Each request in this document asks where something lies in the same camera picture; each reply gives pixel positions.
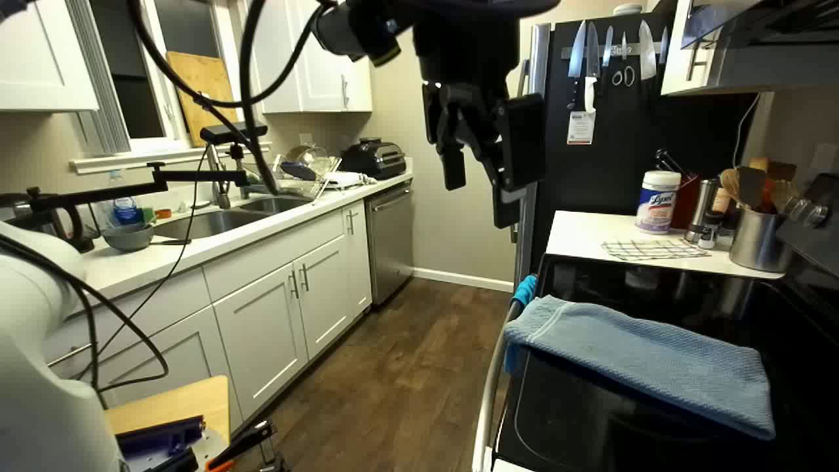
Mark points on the white cloth on counter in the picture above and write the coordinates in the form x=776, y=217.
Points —
x=343, y=178

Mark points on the red and black tool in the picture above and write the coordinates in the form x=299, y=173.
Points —
x=245, y=435

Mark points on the wooden spatula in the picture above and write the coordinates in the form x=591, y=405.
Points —
x=742, y=183

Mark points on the stainless steel dishwasher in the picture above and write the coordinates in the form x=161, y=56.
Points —
x=388, y=244

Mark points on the bright blue towel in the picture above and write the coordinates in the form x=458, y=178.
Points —
x=525, y=290

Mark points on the light wooden board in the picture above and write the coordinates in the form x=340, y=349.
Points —
x=174, y=402

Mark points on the white paper tag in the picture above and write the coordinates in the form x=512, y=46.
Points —
x=580, y=126

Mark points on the pale blue towel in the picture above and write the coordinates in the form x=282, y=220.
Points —
x=645, y=356

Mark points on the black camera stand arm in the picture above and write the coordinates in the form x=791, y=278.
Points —
x=192, y=173

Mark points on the steel kitchen sink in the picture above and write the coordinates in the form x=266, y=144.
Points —
x=200, y=223

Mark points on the wooden spoon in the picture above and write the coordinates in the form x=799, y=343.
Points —
x=776, y=170

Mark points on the steel pepper mill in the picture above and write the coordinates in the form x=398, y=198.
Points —
x=705, y=204

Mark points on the wide steel knife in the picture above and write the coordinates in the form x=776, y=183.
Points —
x=647, y=50

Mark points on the checked white dish cloth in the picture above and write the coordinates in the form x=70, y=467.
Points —
x=656, y=249

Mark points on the white wipes canister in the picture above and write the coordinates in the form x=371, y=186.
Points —
x=656, y=200

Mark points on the black refrigerator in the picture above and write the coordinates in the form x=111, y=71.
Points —
x=618, y=173

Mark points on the stainless steel microwave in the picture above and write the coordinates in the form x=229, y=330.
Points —
x=776, y=60

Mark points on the kitchen window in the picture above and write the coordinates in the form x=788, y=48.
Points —
x=140, y=86

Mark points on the wooden cutting board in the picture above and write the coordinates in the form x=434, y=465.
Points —
x=203, y=93

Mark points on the black camera on stand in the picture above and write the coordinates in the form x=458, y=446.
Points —
x=232, y=131

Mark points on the clear glass bowl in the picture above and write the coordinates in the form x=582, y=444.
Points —
x=302, y=170

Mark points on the small black kitchen gadget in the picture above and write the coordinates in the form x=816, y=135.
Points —
x=708, y=236

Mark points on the blue bowl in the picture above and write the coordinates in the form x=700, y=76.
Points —
x=129, y=236

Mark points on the long steel knife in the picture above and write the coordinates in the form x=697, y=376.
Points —
x=576, y=52

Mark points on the chrome sink faucet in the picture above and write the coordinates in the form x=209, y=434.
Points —
x=221, y=195

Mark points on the steel utensil holder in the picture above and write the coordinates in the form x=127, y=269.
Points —
x=756, y=242

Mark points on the white wall cabinet plain door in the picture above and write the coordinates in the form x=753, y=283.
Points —
x=34, y=52

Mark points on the black glass-top oven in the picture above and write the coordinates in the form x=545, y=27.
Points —
x=612, y=428

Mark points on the white base cabinets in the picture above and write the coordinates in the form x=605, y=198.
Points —
x=263, y=342

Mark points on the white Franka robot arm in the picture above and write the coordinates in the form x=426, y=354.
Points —
x=42, y=419

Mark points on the dark blue plastic object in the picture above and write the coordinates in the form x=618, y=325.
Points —
x=161, y=435

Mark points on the small steel knife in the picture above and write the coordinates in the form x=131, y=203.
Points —
x=608, y=46

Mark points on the dark red box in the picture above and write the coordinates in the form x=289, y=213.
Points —
x=684, y=203

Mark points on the blue sponge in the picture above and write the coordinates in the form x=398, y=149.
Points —
x=127, y=213

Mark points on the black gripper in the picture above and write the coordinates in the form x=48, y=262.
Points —
x=461, y=80

